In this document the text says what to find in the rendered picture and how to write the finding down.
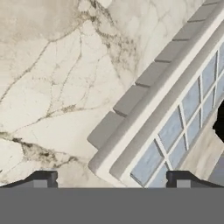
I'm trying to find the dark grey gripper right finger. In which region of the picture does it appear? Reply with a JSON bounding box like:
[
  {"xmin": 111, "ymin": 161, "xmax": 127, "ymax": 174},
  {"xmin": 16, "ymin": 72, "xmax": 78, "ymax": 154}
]
[{"xmin": 165, "ymin": 170, "xmax": 223, "ymax": 189}]

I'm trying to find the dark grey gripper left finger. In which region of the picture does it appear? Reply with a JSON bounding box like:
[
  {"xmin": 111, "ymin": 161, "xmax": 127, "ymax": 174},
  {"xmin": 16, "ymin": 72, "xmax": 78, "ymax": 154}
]
[{"xmin": 2, "ymin": 170, "xmax": 59, "ymax": 189}]

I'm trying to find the white ice cube tray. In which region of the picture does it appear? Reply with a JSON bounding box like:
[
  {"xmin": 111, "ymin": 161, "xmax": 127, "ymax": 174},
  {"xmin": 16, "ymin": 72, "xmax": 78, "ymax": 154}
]
[{"xmin": 87, "ymin": 0, "xmax": 224, "ymax": 189}]

